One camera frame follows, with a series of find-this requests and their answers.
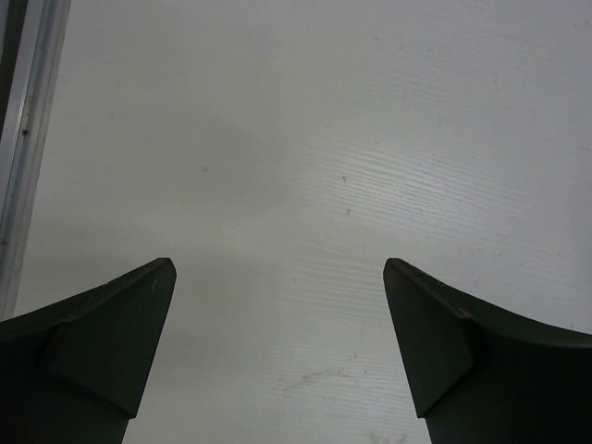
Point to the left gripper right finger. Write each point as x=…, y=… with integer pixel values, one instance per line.
x=481, y=374

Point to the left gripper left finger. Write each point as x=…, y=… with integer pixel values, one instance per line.
x=75, y=371

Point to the left aluminium table rail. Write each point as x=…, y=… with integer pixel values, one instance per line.
x=32, y=37

